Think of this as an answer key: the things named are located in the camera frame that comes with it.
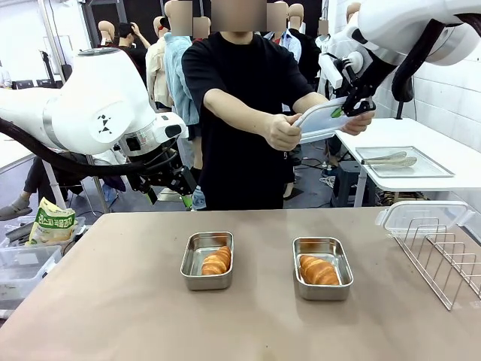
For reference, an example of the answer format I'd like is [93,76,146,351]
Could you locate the person's right forearm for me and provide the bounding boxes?
[202,88,274,136]

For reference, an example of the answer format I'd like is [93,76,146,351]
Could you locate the person's black t-shirt torso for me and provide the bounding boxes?
[181,32,315,211]

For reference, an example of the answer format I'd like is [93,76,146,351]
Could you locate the perforated metal baking tray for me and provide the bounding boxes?
[355,145,455,178]

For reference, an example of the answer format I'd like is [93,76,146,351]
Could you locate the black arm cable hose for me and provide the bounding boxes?
[0,118,177,177]
[390,13,481,102]

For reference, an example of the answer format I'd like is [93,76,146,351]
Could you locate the mannequin in beige shirt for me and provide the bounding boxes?
[144,17,174,112]

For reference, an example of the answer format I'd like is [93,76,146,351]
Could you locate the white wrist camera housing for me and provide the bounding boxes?
[319,50,364,90]

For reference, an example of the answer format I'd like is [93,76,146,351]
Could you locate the metal serving tongs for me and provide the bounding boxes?
[364,150,418,168]

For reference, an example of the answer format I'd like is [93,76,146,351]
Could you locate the background person in black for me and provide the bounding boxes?
[118,22,151,76]

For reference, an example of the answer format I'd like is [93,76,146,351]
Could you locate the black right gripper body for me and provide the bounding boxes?
[349,74,375,101]

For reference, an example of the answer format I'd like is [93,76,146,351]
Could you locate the grey plastic stool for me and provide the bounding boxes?
[330,163,364,208]

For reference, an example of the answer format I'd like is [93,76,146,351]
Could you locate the clear plastic storage bin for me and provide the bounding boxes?
[0,244,63,308]

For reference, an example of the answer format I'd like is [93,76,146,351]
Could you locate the seated background person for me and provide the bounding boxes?
[0,156,57,221]

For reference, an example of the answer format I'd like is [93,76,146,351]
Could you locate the person's left forearm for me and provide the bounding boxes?
[291,92,330,114]

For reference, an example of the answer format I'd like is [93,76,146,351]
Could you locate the clear lid with white rim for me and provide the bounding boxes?
[292,96,371,144]
[377,201,478,238]

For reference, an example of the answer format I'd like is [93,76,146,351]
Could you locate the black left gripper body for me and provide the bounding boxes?
[129,150,180,189]

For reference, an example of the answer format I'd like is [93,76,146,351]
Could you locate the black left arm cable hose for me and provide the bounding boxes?
[0,118,177,177]

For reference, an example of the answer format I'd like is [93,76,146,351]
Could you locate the mannequin in light blue shirt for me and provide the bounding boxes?
[164,0,200,127]

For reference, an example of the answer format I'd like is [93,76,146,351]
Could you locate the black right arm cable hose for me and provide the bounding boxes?
[390,13,481,102]

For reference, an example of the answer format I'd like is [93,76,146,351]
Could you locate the rectangular stainless steel container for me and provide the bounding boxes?
[292,235,354,301]
[180,231,234,291]

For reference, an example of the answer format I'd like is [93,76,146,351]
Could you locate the person's right hand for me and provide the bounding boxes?
[265,113,303,150]

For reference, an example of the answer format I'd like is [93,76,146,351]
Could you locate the crumpled blue denim cloth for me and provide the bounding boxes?
[191,184,207,211]

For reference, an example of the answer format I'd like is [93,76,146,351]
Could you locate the metal wire rack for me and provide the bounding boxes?
[390,217,481,311]

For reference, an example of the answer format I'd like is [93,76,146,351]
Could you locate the mannequin in blue white shirt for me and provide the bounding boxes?
[262,2,301,63]

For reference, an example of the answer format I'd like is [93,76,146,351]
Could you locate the black tripod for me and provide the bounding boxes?
[40,50,53,82]

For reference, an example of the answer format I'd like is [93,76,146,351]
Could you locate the person's left hand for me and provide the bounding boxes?
[340,111,374,136]

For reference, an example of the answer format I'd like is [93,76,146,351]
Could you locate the mannequin in black jacket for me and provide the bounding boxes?
[287,3,325,86]

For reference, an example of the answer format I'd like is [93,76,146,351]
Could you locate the golden croissant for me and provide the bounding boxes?
[201,245,232,276]
[298,254,340,286]

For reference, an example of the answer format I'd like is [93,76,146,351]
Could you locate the green yellow snack bag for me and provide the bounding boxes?
[25,197,78,247]

